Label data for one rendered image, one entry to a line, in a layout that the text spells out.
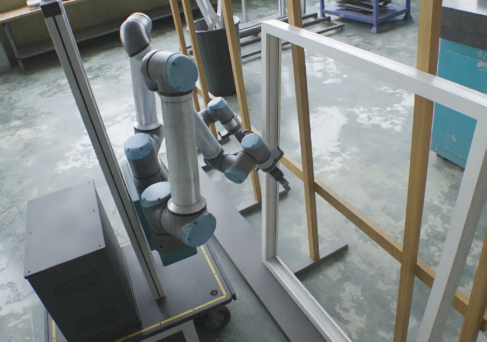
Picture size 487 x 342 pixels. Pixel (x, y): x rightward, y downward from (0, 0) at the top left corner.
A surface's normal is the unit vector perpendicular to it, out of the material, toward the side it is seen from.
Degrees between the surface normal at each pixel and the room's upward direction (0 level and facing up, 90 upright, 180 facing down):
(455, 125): 90
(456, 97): 82
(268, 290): 0
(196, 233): 95
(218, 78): 94
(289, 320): 0
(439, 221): 0
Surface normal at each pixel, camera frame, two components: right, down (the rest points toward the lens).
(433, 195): -0.15, -0.84
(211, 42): -0.07, 0.60
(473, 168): -0.89, 0.24
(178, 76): 0.72, 0.15
